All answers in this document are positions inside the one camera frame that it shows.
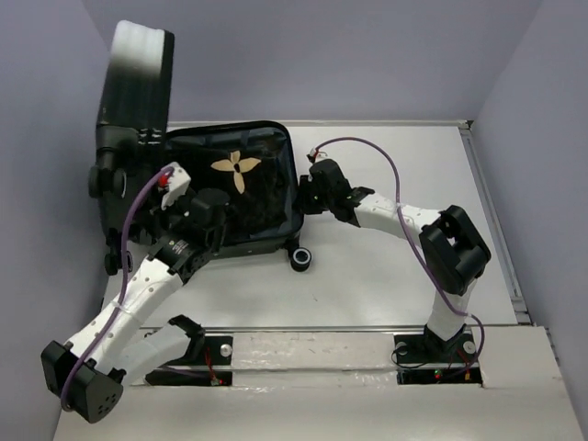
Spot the aluminium table rail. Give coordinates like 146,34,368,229
459,120,532,324

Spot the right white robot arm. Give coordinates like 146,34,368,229
297,159,492,360

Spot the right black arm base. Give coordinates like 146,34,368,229
390,332,482,386

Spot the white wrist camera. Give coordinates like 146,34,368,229
306,148,324,164
156,162,191,210

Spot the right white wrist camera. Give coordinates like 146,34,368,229
306,148,324,164

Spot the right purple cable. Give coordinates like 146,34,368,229
314,136,486,368

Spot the black white space suitcase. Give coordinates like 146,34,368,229
88,20,312,276

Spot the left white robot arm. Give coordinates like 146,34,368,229
40,188,230,424

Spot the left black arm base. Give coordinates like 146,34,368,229
144,334,233,387

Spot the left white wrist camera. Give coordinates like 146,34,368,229
156,162,191,210

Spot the black beige flower blanket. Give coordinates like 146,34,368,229
169,136,290,235

